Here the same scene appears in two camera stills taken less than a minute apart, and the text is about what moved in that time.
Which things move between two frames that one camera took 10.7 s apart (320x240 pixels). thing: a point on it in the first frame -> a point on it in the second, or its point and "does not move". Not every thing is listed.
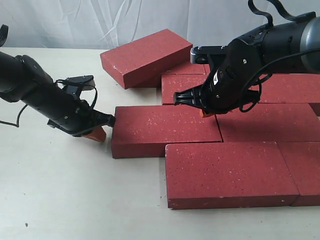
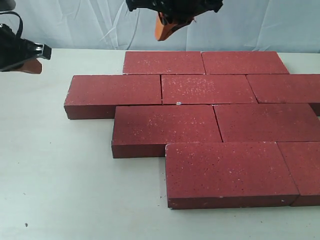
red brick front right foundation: x=302 y=158 does not move
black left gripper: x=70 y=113 -> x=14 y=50
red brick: x=142 y=132 does not move
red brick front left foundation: x=228 y=174 does not move
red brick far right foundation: x=290 y=88 does not move
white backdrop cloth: x=105 y=24 does not move
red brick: x=143 y=61 -> x=91 y=97
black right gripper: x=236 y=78 -> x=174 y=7
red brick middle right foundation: x=268 y=122 does not move
